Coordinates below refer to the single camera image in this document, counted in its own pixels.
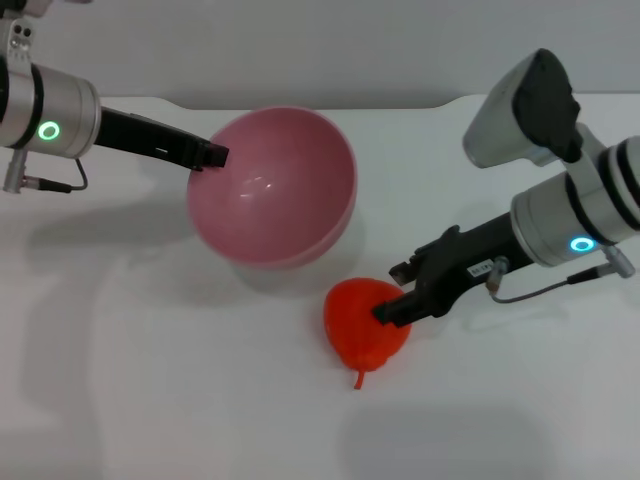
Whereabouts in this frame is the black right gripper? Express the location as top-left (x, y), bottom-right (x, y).
top-left (371, 211), bottom-right (532, 328)

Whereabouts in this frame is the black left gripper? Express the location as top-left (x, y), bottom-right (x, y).
top-left (96, 106), bottom-right (231, 172)

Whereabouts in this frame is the orange toy fruit with stem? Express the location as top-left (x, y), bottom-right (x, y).
top-left (322, 277), bottom-right (413, 392)

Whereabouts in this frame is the pink plastic bowl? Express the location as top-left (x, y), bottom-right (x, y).
top-left (186, 105), bottom-right (359, 273)

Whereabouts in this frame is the thin dark right arm cable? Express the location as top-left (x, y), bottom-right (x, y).
top-left (483, 243), bottom-right (637, 305)

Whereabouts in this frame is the thin dark arm cable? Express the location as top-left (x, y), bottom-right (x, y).
top-left (483, 243), bottom-right (637, 305)
top-left (2, 148), bottom-right (90, 194)

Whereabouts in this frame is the thin dark left arm cable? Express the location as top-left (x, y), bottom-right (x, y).
top-left (2, 148), bottom-right (90, 194)

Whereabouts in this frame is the right wrist camera housing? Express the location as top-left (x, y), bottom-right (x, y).
top-left (462, 48), bottom-right (584, 169)

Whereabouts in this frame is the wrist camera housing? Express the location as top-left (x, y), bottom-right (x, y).
top-left (462, 48), bottom-right (584, 169)
top-left (0, 0), bottom-right (94, 20)

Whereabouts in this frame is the left wrist camera housing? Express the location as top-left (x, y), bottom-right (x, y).
top-left (0, 0), bottom-right (94, 20)

